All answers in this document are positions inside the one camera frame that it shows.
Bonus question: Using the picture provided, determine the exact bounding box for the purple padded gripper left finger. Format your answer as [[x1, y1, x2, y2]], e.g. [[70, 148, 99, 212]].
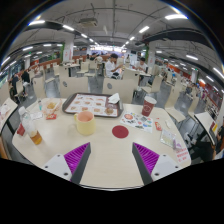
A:
[[42, 142, 92, 186]]

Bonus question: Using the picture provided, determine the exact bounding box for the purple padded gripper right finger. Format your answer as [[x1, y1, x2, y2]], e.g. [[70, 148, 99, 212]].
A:
[[131, 142, 183, 186]]

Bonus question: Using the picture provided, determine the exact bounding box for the clear plastic snack wrapper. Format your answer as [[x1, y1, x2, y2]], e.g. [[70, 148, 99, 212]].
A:
[[160, 129, 175, 148]]

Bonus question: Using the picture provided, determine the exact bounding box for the red and white table sign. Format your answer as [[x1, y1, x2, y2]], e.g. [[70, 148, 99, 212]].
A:
[[175, 148, 190, 163]]

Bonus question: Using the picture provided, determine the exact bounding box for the small red sauce packet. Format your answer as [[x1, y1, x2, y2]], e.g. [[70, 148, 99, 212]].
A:
[[155, 122, 162, 131]]

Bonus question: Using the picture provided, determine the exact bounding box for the colourful sticker sheet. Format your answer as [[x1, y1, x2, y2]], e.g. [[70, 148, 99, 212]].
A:
[[120, 112, 153, 133]]

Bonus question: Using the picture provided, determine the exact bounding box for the red round coaster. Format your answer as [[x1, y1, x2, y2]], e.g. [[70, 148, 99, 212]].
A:
[[112, 125, 129, 138]]

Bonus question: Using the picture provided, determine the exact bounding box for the yellow mug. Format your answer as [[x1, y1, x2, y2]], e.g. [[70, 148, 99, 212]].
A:
[[74, 111, 96, 135]]

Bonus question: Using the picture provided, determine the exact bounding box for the plastic bottle with amber drink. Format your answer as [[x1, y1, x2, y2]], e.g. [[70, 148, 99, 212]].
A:
[[18, 106, 42, 145]]

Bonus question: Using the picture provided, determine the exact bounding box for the red paper cup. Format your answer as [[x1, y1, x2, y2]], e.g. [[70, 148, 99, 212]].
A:
[[142, 96, 157, 117]]

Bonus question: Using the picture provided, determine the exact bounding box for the food wrapper with snacks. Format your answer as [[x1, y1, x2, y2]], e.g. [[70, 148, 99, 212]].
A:
[[43, 99, 62, 120]]

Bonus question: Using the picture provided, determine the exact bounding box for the printed paper tray liner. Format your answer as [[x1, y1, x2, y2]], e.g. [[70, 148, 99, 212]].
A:
[[65, 94, 118, 117]]

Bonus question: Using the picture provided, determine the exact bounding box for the dark brown food tray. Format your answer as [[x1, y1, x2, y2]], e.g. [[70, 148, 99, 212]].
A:
[[62, 93, 123, 118]]

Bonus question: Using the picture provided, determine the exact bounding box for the white crumpled napkin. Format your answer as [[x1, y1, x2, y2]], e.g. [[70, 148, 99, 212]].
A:
[[108, 93, 120, 104]]

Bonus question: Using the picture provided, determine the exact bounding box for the beige chair left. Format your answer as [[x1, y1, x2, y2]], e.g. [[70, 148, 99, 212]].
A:
[[60, 77, 88, 98]]

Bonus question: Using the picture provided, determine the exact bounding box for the beige chair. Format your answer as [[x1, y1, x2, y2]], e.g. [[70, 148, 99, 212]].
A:
[[60, 77, 88, 98], [102, 78, 135, 104]]

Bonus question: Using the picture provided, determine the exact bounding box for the beige chair right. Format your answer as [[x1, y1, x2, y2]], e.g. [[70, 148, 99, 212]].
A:
[[102, 78, 135, 104]]

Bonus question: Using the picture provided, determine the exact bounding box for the seated person far right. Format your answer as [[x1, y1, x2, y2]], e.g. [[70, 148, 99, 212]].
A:
[[135, 57, 147, 72]]

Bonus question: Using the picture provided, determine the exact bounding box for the seated person white shirt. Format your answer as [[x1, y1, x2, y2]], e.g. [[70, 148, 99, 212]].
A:
[[105, 54, 121, 79]]

